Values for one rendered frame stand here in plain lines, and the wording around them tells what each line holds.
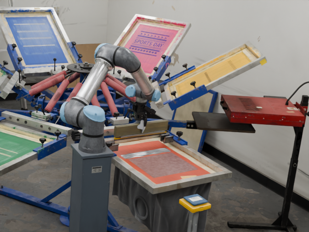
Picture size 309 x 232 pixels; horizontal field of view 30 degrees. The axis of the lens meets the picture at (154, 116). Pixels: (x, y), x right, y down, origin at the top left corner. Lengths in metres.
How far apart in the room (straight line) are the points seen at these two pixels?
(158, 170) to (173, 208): 0.25
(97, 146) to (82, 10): 5.10
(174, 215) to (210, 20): 3.21
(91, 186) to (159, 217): 0.54
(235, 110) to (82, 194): 1.68
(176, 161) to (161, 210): 0.39
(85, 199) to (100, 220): 0.18
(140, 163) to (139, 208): 0.29
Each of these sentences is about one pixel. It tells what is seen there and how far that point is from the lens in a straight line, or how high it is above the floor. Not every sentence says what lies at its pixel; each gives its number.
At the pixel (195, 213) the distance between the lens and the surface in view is 3.26.
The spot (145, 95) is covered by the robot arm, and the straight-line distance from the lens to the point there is 3.55.
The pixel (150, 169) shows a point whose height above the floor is 0.96.
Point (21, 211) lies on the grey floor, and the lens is 5.08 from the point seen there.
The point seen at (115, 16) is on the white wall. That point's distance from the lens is 8.07.
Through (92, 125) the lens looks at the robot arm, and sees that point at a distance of 3.08.
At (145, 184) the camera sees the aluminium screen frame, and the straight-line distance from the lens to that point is 3.33.
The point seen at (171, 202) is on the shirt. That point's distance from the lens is 3.52.
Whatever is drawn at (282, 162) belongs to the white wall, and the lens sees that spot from 5.72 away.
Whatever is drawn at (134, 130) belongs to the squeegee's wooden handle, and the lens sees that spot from 3.79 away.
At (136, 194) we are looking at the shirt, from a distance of 3.57.
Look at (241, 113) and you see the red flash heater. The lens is 4.42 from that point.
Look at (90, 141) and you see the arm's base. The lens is 3.11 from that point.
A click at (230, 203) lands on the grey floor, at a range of 5.48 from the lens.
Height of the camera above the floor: 2.39
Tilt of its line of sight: 18 degrees down
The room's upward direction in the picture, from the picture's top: 5 degrees clockwise
